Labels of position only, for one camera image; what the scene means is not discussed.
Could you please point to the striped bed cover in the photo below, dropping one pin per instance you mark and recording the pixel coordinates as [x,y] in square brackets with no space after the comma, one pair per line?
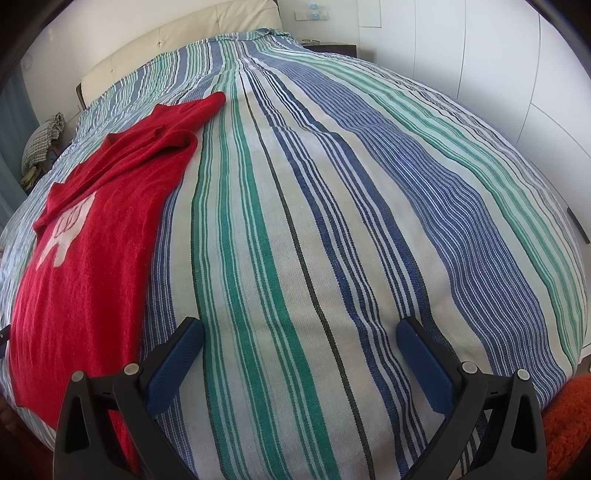
[346,207]

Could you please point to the checkered pillow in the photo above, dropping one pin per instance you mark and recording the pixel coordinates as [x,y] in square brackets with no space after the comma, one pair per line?
[44,138]

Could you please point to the dark wooden nightstand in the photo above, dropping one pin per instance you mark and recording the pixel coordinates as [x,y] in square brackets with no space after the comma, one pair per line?
[334,50]

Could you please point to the orange fleece garment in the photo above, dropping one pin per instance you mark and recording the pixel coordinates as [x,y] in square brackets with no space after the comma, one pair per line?
[568,429]

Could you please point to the wall socket panel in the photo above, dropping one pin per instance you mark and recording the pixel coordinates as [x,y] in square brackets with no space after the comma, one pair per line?
[311,12]

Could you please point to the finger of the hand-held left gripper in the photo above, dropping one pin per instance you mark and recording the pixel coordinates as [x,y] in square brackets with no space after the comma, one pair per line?
[3,339]

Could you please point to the red knit sweater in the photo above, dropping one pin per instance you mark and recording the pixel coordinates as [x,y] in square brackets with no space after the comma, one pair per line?
[87,277]

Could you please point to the cream padded headboard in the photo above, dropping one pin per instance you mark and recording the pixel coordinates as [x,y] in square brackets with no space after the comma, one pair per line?
[175,41]

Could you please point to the green object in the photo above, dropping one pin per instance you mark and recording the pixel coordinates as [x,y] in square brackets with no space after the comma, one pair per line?
[32,175]

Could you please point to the white wardrobe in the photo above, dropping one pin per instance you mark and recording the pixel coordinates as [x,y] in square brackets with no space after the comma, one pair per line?
[485,69]

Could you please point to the blue curtain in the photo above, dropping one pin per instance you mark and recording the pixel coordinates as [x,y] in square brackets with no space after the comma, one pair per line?
[16,129]

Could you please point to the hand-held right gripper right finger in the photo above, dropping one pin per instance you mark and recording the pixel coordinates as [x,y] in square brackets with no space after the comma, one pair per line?
[420,360]

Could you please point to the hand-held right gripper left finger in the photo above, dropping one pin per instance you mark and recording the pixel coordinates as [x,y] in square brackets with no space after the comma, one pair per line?
[178,364]

